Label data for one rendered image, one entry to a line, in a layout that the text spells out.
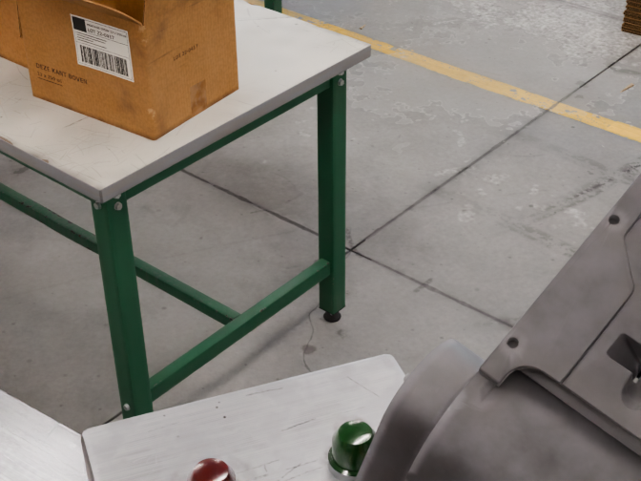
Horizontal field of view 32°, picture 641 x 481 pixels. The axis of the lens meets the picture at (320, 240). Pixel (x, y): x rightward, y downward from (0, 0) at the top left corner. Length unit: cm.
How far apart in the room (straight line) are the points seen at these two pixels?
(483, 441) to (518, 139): 352
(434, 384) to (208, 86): 201
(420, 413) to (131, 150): 190
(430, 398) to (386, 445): 2
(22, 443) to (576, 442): 125
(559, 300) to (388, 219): 305
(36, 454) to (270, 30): 142
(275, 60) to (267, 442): 199
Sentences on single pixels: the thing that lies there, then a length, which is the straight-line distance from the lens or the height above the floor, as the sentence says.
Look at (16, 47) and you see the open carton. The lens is 257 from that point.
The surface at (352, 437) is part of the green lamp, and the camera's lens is 53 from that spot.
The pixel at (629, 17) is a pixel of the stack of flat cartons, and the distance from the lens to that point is 466.
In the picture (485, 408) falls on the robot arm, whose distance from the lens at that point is 31.
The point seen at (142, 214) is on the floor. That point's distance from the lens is 344.
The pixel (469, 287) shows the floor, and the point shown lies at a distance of 311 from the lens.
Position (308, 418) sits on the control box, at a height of 148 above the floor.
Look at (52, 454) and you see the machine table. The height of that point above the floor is 83.
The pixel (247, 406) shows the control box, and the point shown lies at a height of 148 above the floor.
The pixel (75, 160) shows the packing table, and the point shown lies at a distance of 219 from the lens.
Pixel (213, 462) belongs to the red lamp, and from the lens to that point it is 52.
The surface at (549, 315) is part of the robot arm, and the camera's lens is 32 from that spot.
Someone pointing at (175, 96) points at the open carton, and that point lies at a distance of 224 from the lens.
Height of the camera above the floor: 187
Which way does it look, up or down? 35 degrees down
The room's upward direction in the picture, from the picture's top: 1 degrees counter-clockwise
